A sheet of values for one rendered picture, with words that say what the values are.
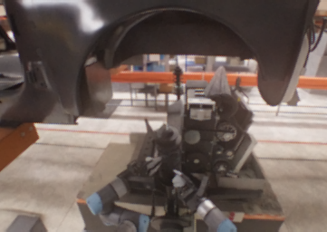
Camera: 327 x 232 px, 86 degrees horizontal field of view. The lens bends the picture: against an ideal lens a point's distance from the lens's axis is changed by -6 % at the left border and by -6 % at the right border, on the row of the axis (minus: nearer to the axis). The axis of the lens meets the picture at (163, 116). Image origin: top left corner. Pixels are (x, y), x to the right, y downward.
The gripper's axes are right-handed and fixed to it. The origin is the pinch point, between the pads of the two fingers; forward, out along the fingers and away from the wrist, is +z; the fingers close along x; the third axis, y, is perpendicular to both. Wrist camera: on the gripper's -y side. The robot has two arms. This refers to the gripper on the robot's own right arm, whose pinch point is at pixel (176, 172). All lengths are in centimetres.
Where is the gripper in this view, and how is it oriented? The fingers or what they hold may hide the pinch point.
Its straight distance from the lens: 96.6
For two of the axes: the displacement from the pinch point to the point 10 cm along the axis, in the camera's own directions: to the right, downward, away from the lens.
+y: -8.1, 4.6, -3.5
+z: -5.5, -4.2, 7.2
